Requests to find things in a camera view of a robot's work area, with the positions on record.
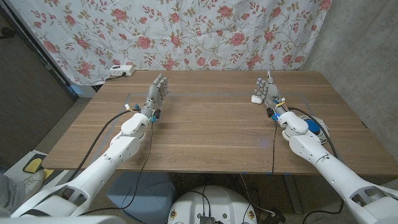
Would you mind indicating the white power strip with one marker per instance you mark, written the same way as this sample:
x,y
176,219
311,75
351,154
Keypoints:
x,y
122,70

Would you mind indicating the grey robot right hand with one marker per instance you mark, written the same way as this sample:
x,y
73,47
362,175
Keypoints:
x,y
272,95

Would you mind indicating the white shoe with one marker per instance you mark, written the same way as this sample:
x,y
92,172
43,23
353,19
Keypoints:
x,y
34,183

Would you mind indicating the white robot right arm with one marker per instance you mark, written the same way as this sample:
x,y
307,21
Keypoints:
x,y
329,171

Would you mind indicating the blue round pedal button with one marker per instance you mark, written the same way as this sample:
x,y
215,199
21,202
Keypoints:
x,y
313,127

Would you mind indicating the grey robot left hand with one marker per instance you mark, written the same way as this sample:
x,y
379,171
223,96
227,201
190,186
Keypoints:
x,y
156,93

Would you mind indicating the white storage box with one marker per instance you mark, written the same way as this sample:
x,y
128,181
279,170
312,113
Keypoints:
x,y
84,91

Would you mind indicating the floral rose backdrop cloth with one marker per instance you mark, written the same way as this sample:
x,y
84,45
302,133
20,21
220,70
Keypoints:
x,y
186,34

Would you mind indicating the white AirPods case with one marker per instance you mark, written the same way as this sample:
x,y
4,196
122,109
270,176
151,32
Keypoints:
x,y
256,99

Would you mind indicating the person's leg in grey trousers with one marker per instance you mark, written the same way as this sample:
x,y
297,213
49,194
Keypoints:
x,y
11,193

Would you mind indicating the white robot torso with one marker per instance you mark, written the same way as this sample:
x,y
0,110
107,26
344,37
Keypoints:
x,y
214,205

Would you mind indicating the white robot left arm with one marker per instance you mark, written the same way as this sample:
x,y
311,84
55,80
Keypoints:
x,y
102,168

